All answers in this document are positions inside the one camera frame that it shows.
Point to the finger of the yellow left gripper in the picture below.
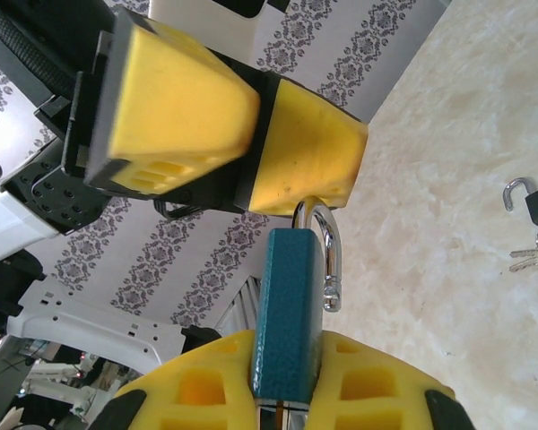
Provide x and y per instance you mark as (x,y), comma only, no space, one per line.
(175,103)
(309,152)

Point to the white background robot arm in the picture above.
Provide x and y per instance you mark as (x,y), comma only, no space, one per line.
(58,380)

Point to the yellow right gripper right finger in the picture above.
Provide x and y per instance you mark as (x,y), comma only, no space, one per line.
(376,394)

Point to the blue padlock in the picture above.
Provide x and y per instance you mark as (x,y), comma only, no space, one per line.
(282,313)

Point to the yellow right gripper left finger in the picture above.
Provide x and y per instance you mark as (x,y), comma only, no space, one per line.
(193,389)

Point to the aluminium mounting rail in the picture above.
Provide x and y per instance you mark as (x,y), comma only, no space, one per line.
(246,309)

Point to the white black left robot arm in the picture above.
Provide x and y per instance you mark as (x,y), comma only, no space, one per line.
(9,215)

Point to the silver key bunch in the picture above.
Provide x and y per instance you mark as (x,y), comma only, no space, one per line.
(531,253)

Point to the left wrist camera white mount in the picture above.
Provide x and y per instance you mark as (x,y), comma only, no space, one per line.
(206,27)

